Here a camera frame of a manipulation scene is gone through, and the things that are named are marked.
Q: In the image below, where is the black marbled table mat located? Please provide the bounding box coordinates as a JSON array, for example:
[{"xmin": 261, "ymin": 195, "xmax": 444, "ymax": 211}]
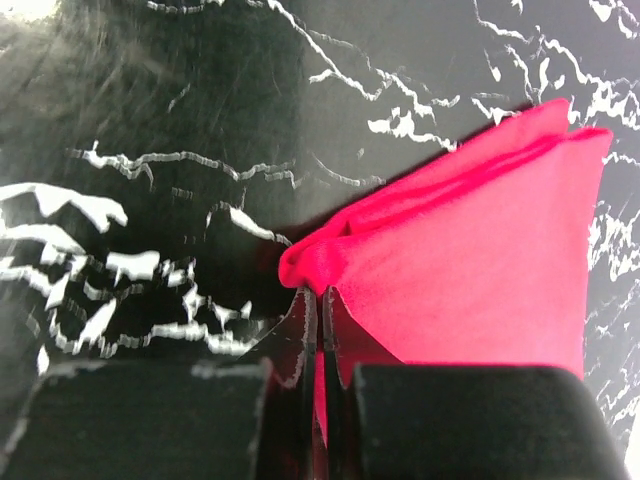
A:
[{"xmin": 1, "ymin": 1, "xmax": 639, "ymax": 468}]

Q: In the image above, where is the red t-shirt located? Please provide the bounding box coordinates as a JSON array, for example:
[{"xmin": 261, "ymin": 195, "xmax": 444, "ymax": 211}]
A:
[{"xmin": 277, "ymin": 97, "xmax": 615, "ymax": 441}]

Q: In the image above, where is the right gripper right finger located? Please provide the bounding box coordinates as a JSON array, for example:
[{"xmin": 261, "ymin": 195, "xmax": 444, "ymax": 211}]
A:
[{"xmin": 322, "ymin": 287, "xmax": 401, "ymax": 479}]

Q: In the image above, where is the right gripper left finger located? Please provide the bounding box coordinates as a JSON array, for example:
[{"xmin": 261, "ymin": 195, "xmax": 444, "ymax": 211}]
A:
[{"xmin": 239, "ymin": 288, "xmax": 318, "ymax": 479}]

